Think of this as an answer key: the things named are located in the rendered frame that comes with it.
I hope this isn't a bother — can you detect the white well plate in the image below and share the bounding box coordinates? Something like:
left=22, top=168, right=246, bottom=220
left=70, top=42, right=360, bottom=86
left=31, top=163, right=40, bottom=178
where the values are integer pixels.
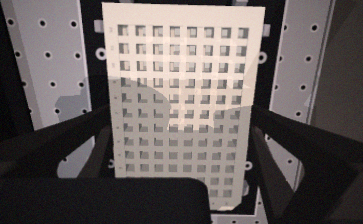
left=102, top=2, right=265, bottom=210

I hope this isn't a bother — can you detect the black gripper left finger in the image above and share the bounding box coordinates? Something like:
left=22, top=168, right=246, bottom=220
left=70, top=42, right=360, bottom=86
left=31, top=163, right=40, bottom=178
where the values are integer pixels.
left=0, top=103, right=114, bottom=178

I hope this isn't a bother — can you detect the grey perforated base plate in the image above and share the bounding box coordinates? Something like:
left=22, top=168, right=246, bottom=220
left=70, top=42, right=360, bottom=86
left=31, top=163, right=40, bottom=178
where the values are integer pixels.
left=0, top=0, right=336, bottom=224

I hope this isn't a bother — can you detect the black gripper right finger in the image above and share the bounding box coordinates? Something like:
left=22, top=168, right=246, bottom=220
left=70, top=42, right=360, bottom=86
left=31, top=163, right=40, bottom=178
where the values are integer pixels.
left=248, top=104, right=363, bottom=224

